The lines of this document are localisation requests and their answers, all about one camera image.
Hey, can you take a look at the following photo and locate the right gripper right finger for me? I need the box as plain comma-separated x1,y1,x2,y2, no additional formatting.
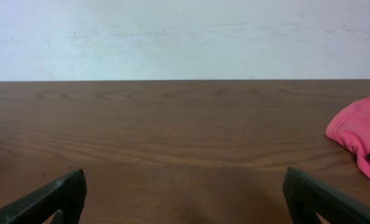
282,167,370,224

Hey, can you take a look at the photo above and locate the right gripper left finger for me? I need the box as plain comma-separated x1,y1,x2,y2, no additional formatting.
0,169,87,224

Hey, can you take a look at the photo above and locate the red garment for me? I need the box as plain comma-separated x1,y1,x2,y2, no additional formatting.
325,97,370,179

